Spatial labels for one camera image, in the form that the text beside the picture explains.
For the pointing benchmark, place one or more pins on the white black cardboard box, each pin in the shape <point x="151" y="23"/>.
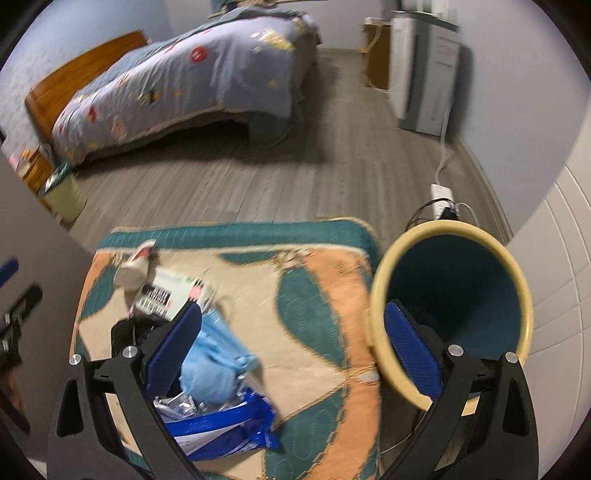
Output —
<point x="164" y="293"/>

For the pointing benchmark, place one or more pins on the blue white snack bag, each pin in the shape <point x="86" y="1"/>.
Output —
<point x="208" y="432"/>

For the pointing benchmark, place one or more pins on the left human hand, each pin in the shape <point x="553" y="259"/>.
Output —
<point x="10" y="390"/>

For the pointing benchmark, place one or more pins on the yellow teal trash bin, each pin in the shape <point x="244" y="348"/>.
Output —
<point x="463" y="283"/>

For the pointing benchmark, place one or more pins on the patterned teal orange cushion mat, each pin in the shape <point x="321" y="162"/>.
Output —
<point x="297" y="295"/>

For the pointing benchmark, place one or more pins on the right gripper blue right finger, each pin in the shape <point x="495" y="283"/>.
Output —
<point x="481" y="423"/>

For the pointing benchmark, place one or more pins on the wooden nightstand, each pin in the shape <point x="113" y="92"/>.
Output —
<point x="35" y="167"/>

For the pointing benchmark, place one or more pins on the small green waste bin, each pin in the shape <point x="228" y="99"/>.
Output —
<point x="63" y="195"/>

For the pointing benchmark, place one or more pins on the white power strip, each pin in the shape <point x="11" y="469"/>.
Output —
<point x="443" y="204"/>

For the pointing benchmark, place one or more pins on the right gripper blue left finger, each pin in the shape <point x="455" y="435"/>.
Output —
<point x="83" y="441"/>

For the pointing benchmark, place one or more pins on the wooden headboard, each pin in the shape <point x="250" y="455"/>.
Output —
<point x="47" y="99"/>

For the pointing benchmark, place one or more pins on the bed with blue quilt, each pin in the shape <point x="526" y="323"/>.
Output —
<point x="248" y="64"/>

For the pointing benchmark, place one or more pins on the black plastic bag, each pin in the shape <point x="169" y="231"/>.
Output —
<point x="145" y="332"/>

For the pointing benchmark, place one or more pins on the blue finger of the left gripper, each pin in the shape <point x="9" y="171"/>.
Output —
<point x="19" y="312"/>
<point x="8" y="270"/>

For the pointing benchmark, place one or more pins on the light blue plastic bag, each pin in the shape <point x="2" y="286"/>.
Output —
<point x="211" y="369"/>

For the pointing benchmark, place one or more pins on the wooden tv cabinet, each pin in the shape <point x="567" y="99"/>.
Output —
<point x="376" y="53"/>

